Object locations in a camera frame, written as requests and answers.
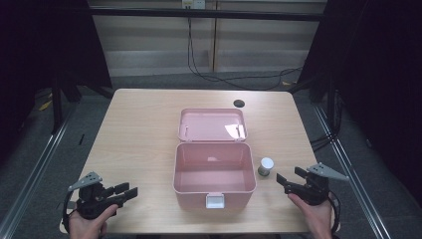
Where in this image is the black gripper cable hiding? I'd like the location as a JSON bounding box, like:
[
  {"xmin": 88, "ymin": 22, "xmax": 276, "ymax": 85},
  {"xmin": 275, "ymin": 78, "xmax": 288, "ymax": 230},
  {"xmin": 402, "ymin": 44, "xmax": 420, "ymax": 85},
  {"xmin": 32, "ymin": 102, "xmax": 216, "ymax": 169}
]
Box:
[
  {"xmin": 327, "ymin": 190, "xmax": 342, "ymax": 237},
  {"xmin": 61, "ymin": 190, "xmax": 78, "ymax": 235}
]

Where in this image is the black metal frame bar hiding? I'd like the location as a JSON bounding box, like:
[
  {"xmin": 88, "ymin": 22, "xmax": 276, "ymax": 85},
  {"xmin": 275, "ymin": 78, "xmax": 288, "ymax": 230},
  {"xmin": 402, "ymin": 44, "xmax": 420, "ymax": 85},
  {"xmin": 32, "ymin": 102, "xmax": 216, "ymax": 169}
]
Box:
[{"xmin": 89, "ymin": 7, "xmax": 327, "ymax": 22}]

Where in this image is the pink storage box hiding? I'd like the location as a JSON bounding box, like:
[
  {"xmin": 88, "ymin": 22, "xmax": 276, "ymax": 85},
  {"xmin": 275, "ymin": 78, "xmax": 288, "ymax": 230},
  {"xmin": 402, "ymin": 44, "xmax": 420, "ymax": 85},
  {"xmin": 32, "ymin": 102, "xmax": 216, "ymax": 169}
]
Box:
[{"xmin": 172, "ymin": 108, "xmax": 258, "ymax": 210}]

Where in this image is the small white-capped bottle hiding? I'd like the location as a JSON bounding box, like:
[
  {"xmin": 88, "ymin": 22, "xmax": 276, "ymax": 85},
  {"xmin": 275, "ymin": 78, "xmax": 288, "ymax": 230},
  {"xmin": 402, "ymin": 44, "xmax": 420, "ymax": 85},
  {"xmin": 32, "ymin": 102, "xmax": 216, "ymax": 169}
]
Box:
[{"xmin": 257, "ymin": 156, "xmax": 275, "ymax": 177}]

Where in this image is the metal floor rail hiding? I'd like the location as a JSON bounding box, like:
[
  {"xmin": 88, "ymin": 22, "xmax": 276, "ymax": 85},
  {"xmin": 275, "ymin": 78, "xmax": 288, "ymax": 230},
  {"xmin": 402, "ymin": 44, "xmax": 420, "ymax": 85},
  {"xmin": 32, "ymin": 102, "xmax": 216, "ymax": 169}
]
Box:
[
  {"xmin": 0, "ymin": 109, "xmax": 78, "ymax": 239},
  {"xmin": 313, "ymin": 105, "xmax": 392, "ymax": 239}
]

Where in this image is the black curtain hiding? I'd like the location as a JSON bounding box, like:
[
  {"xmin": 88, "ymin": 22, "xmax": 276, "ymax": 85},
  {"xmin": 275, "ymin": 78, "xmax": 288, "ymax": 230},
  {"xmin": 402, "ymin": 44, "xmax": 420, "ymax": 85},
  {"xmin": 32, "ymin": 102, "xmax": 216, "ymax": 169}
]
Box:
[
  {"xmin": 0, "ymin": 0, "xmax": 113, "ymax": 160},
  {"xmin": 288, "ymin": 0, "xmax": 422, "ymax": 207}
]

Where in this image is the person's left hand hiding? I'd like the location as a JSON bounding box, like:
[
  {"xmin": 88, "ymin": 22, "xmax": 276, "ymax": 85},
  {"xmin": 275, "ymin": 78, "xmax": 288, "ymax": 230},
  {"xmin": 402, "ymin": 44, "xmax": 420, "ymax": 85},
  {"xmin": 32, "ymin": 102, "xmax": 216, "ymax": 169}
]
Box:
[{"xmin": 68, "ymin": 203, "xmax": 119, "ymax": 239}]

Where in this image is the white wall socket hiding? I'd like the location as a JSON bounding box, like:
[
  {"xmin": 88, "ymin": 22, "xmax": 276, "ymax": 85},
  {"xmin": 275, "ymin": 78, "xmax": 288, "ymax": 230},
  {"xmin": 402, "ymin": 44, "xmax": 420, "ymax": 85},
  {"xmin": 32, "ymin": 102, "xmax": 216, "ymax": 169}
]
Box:
[{"xmin": 181, "ymin": 0, "xmax": 207, "ymax": 10}]

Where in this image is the black cable bundle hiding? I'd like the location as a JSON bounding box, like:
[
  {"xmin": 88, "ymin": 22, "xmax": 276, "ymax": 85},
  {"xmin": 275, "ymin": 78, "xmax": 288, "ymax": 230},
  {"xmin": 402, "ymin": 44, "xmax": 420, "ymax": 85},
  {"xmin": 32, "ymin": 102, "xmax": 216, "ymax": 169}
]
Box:
[{"xmin": 310, "ymin": 89, "xmax": 342, "ymax": 152}]

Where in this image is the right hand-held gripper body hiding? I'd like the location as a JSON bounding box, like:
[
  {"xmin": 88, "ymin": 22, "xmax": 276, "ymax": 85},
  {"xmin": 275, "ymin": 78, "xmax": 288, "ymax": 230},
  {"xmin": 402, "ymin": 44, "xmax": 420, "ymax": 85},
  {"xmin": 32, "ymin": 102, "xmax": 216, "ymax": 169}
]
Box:
[{"xmin": 284, "ymin": 161, "xmax": 350, "ymax": 206}]

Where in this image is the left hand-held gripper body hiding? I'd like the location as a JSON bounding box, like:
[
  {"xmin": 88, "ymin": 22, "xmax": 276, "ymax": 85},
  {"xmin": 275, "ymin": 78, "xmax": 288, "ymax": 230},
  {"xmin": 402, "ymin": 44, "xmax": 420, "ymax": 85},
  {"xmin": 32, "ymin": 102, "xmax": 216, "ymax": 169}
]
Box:
[{"xmin": 67, "ymin": 171, "xmax": 124, "ymax": 221}]

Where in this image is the person's right hand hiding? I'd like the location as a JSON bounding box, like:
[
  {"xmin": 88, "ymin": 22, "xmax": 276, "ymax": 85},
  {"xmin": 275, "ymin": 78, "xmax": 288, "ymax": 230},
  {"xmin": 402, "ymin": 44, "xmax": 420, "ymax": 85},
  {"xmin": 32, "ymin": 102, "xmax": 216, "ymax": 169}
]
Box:
[{"xmin": 287, "ymin": 192, "xmax": 334, "ymax": 239}]

